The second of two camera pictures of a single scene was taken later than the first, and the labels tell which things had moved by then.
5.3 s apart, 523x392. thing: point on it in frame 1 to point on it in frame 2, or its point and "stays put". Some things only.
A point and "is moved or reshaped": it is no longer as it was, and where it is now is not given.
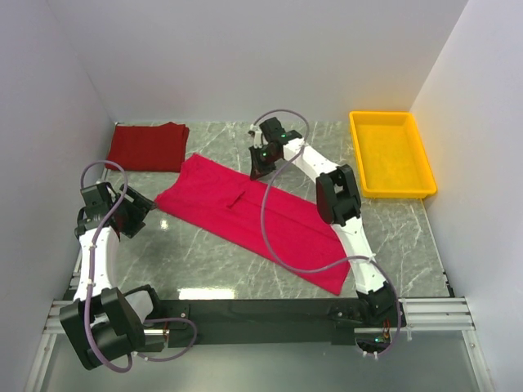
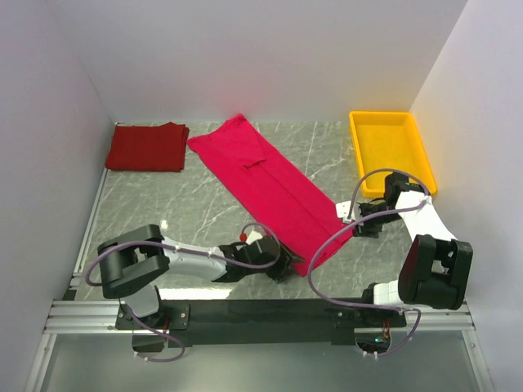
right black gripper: x=259 y=170 to x=364 y=229
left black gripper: x=140 y=207 to x=283 y=264
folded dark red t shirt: x=148 y=149 stays put
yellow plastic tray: x=392 y=158 stays put
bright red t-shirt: x=279 y=224 is moved or reshaped
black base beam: x=225 y=322 stays put
